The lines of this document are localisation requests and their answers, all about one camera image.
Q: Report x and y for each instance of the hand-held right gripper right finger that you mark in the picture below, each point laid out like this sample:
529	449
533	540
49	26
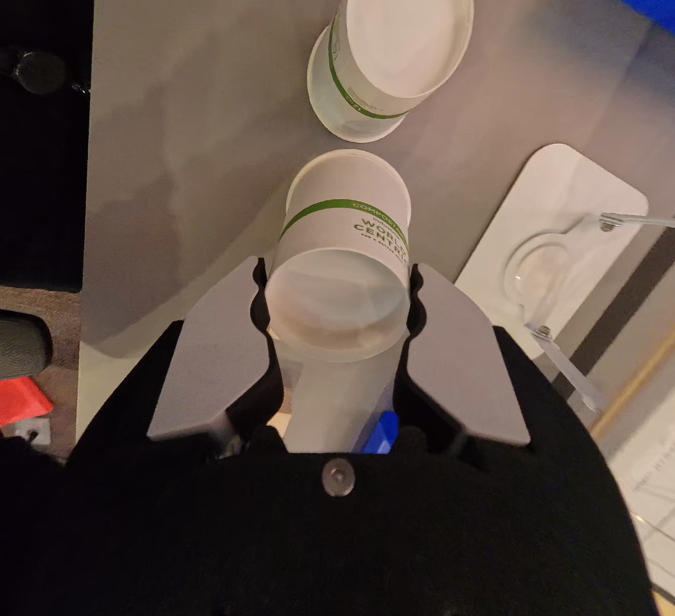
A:
461	368

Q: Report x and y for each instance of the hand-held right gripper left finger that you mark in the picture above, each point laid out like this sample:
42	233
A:
211	363

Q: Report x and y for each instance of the white paper cup green band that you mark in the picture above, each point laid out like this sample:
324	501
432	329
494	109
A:
406	20
337	231

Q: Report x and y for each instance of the grey desk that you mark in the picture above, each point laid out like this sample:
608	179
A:
211	99

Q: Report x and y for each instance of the small blue object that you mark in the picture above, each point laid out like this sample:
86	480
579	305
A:
385	434

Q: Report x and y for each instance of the dark rounded object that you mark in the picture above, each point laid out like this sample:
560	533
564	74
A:
21	347

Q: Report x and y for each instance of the grey metal plate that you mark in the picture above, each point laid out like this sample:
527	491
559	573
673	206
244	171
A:
32	431

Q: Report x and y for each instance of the red flat object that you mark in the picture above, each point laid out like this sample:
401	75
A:
21	400

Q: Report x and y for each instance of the printed instruction sheet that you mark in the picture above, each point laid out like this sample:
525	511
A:
654	495

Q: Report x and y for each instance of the black round knob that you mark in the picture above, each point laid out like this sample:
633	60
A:
37	70

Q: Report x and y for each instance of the clear acrylic bracket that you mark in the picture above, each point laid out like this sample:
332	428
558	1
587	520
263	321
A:
535	271

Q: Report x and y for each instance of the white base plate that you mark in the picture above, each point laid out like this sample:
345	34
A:
559	178

